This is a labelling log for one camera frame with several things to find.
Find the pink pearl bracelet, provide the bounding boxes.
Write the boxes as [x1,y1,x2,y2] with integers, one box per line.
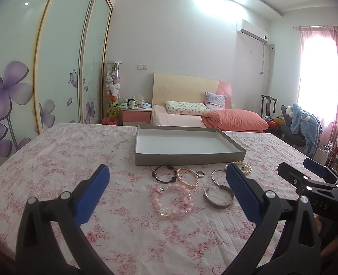
[175,166,201,190]

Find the pink curtain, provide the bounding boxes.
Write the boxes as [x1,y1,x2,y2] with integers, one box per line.
[297,26,338,145]

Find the red waste basket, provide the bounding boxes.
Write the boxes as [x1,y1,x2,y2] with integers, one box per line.
[102,117,119,125]

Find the white mug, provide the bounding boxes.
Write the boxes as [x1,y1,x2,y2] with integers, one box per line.
[129,100,136,109]

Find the thin silver bangle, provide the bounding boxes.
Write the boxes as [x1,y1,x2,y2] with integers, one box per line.
[211,169,230,189]

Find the black bead bracelet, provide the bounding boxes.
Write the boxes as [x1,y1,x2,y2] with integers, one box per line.
[151,164,178,184]

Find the white air conditioner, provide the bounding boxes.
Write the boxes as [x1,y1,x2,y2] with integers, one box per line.
[237,20,268,44]

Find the wide silver cuff bangle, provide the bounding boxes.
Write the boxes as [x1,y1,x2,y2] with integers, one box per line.
[203,185,234,209]

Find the dark wooden chair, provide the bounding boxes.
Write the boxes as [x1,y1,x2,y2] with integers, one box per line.
[260,94,278,118]

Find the clear tube of plush toys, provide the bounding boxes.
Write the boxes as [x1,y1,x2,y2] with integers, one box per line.
[105,61,122,106]

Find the white pearl bracelet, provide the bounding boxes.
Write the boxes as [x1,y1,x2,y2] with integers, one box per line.
[232,161,252,175]

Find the yellow green plush toy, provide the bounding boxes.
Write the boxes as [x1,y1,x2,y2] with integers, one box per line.
[107,101,120,118]

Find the folded coral duvet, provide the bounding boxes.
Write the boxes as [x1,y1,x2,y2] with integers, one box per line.
[201,109,269,132]

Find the pink bedside table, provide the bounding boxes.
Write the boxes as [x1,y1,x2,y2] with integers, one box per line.
[121,108,152,126]

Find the large pink bead bracelet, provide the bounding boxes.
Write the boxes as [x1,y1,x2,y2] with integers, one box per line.
[150,183,196,220]

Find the beige pink headboard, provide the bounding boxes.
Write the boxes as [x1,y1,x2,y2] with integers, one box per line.
[152,73,232,109]

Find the sliding wardrobe with flowers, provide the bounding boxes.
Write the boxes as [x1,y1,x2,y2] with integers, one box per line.
[0,0,113,166]

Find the wall switch plate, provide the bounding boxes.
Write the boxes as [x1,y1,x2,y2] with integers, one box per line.
[137,65,148,70]

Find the grey armchair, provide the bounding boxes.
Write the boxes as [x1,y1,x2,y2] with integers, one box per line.
[280,105,306,148]

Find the pink floral tablecloth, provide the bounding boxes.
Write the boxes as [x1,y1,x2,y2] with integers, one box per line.
[0,122,327,275]

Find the lilac square cushion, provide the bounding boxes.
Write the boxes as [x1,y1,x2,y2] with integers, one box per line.
[205,92,226,110]

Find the blue plush garment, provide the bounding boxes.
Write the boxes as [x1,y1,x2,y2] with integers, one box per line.
[290,102,323,157]

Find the bed with pink sheet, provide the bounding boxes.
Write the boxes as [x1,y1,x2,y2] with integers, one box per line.
[151,106,207,128]

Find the person's right hand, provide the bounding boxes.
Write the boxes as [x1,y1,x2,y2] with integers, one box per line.
[314,214,338,264]

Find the floral white pillow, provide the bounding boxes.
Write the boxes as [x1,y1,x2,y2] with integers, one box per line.
[165,101,210,116]

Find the grey shallow cardboard tray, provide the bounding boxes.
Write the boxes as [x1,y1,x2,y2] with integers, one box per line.
[135,125,247,166]

